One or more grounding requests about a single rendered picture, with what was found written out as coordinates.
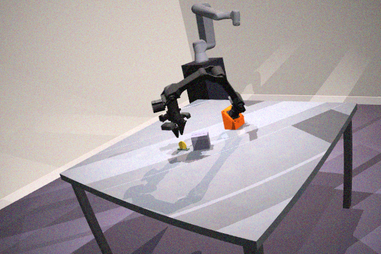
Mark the thin gold coin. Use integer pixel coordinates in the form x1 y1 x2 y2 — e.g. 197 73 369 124
179 142 186 149

